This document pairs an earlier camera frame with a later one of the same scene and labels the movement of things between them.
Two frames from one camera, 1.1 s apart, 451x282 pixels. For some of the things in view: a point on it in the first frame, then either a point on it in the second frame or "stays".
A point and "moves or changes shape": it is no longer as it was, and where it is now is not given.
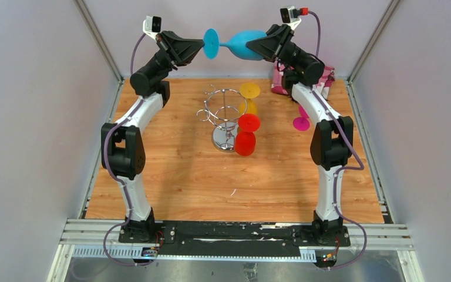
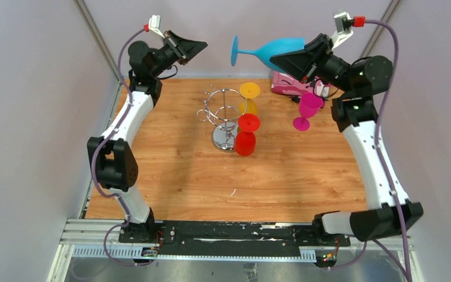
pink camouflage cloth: [277, 86] stays
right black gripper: [273, 46] -> [306, 63]
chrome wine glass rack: [224, 107] stays
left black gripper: [177, 52] stays
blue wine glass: [237, 43] moves or changes shape
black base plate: [234, 238] stays
